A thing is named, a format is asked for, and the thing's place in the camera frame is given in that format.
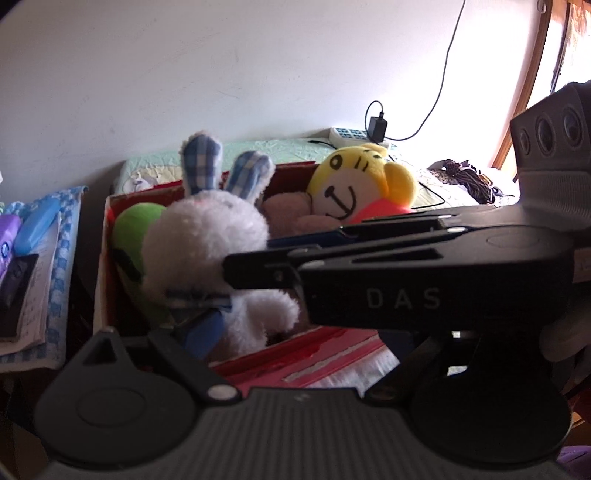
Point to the white power strip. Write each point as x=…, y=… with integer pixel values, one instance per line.
x=346, y=134

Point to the blue case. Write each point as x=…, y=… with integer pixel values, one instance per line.
x=34, y=228

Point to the dark clothes pile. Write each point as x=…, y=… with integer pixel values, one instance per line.
x=471, y=180

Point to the yellow tiger plush toy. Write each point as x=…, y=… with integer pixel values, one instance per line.
x=351, y=184

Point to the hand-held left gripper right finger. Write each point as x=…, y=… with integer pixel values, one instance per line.
x=415, y=364

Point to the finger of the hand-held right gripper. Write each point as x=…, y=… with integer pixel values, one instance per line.
x=323, y=238
x=263, y=272

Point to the person's right hand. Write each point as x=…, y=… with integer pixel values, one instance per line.
x=561, y=339

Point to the black charger adapter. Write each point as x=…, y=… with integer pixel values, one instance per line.
x=377, y=128

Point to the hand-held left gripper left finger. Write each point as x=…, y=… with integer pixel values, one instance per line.
x=205, y=330

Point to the black device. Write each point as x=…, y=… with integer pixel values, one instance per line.
x=16, y=295

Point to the wooden door frame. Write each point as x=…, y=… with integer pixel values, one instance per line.
x=531, y=83

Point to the red cardboard box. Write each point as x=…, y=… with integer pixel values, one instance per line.
x=295, y=360

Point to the brown plush toy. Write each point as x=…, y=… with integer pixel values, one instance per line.
x=286, y=212

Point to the blue checkered cloth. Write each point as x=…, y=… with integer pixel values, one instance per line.
x=64, y=277

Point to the green plush toy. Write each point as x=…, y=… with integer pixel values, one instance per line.
x=131, y=226

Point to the large white rabbit plush toy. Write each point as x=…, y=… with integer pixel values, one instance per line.
x=207, y=230

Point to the purple packet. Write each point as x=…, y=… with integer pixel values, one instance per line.
x=8, y=240

